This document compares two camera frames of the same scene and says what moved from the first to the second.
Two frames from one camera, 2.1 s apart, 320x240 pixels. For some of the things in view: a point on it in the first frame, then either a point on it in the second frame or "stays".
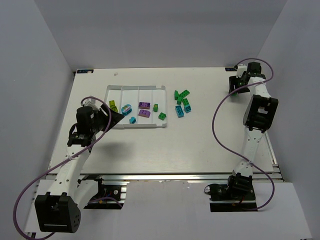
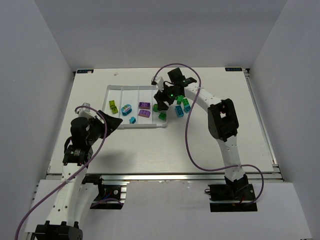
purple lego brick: [144, 105] stays
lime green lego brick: [112, 103] stays
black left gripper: [104, 116] stays
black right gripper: [235, 83] → [164, 97]
